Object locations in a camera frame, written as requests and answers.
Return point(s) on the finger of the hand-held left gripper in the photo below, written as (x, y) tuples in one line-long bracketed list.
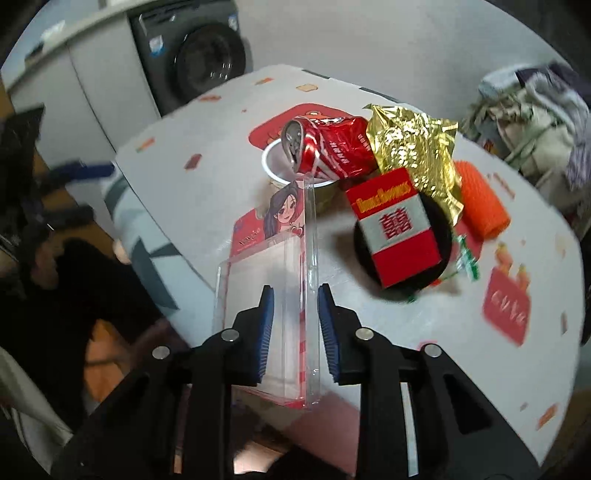
[(85, 170), (71, 214)]

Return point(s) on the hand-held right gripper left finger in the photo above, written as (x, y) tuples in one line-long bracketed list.
[(267, 323)]

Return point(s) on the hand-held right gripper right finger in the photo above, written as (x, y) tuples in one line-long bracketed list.
[(327, 323)]

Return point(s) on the clear plastic box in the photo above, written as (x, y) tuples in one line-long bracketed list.
[(286, 277)]

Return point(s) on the black plastic lid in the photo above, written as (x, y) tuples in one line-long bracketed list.
[(438, 221)]

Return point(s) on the crushed red soda can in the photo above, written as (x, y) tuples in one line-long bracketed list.
[(337, 147)]

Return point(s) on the gold foil wrapper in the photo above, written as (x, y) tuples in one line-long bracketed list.
[(415, 147)]

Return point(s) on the triangle patterned tablecloth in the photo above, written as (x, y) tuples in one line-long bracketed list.
[(138, 230)]

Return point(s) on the white cabinet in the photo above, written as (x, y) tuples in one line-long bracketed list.
[(92, 69)]

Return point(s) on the red and white cigarette pack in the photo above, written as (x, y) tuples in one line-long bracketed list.
[(397, 230)]

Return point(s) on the printed grey table mat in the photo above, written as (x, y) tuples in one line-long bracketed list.
[(207, 138)]

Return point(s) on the green candy wrapper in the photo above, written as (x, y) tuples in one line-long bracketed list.
[(466, 263)]

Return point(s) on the dark washing machine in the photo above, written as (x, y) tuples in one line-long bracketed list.
[(207, 60)]

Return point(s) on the orange foam net sleeve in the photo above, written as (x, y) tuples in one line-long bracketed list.
[(480, 203)]

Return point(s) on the pile of clothes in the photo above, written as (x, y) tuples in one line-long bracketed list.
[(531, 124)]

